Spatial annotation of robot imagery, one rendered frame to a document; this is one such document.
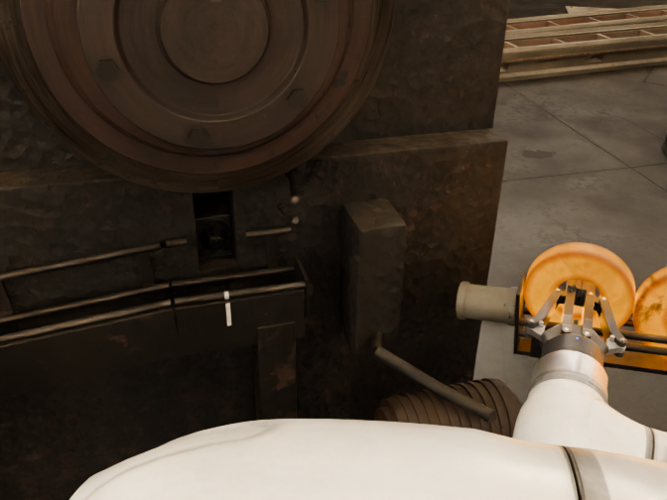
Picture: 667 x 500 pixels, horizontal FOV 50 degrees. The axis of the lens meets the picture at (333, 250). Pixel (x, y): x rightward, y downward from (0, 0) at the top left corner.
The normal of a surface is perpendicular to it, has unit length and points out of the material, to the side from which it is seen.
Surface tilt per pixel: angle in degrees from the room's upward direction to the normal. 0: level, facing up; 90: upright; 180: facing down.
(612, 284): 93
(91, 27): 90
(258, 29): 90
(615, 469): 20
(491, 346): 0
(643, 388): 0
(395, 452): 11
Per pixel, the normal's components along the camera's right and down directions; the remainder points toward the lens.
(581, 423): 0.20, -0.76
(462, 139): 0.01, -0.86
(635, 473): 0.08, -0.98
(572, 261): -0.35, 0.52
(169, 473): -0.29, -0.87
